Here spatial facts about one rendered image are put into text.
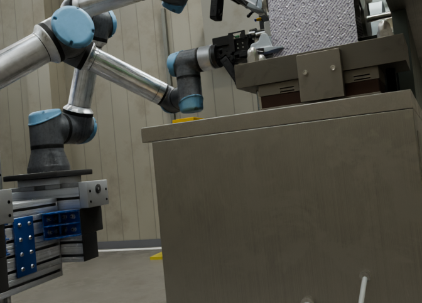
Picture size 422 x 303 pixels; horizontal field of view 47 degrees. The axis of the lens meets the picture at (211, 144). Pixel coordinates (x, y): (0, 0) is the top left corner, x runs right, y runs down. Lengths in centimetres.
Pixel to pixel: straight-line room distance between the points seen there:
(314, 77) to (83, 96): 102
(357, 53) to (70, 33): 74
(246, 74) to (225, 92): 382
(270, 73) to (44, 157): 93
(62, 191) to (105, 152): 383
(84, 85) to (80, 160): 387
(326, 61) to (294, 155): 23
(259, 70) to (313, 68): 14
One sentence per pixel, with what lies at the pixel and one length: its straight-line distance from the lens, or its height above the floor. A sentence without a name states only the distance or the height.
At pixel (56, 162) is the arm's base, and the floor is 85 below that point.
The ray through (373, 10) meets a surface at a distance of 246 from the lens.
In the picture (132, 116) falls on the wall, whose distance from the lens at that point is 542.
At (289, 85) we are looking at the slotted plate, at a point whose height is 96.
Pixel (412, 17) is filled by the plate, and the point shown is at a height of 114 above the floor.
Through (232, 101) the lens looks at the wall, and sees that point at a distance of 501.
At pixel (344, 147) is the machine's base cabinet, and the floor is 79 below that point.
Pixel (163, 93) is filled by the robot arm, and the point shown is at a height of 103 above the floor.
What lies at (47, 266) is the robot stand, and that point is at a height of 51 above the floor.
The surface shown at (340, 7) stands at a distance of 140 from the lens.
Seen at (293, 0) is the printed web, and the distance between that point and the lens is 144.
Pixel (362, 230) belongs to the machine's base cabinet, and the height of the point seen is 61.
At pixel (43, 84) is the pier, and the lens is 572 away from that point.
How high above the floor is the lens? 78
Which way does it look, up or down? 3 degrees up
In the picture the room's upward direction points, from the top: 5 degrees counter-clockwise
